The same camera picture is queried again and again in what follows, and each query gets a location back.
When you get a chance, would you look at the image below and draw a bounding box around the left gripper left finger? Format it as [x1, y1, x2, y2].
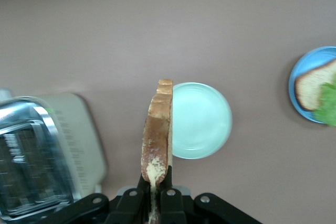
[39, 174, 150, 224]

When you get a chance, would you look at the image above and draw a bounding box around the pale green round plate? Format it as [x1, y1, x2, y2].
[167, 82, 233, 159]

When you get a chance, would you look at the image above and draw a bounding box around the green lettuce leaf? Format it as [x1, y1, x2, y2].
[313, 73, 336, 127]

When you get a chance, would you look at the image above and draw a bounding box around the brown bread slice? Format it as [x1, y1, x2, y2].
[141, 78, 174, 224]
[293, 60, 336, 112]

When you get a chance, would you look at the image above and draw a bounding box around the beige chrome toaster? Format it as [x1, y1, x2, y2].
[0, 89, 108, 221]

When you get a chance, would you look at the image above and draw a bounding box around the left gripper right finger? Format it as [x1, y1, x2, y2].
[159, 165, 263, 224]

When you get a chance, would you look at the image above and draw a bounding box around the blue round plate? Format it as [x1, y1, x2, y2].
[288, 46, 336, 125]

